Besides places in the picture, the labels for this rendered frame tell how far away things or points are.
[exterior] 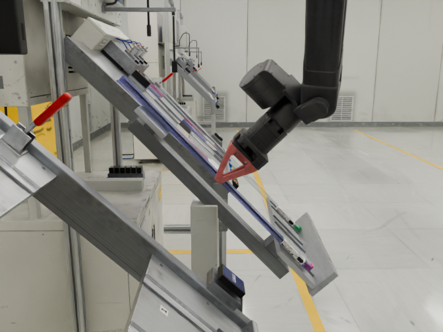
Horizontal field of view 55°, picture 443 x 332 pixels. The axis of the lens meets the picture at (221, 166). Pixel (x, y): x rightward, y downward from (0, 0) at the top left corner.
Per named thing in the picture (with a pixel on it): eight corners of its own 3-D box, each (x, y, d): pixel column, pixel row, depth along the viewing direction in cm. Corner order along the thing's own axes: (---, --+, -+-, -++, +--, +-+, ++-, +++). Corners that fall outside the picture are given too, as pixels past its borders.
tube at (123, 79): (307, 269, 83) (311, 265, 83) (308, 272, 82) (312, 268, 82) (120, 80, 77) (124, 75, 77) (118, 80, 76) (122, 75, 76)
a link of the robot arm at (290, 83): (332, 112, 67) (339, 82, 73) (285, 61, 63) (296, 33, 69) (277, 142, 75) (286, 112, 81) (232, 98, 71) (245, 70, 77)
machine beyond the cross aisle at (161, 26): (219, 151, 579) (219, 3, 535) (220, 165, 499) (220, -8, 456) (118, 151, 576) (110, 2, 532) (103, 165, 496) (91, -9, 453)
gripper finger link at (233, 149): (202, 171, 76) (239, 135, 74) (206, 162, 83) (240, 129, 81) (229, 197, 77) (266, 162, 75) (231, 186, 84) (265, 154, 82)
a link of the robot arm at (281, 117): (316, 114, 74) (307, 105, 79) (291, 87, 71) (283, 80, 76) (287, 141, 75) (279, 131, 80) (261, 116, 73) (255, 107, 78)
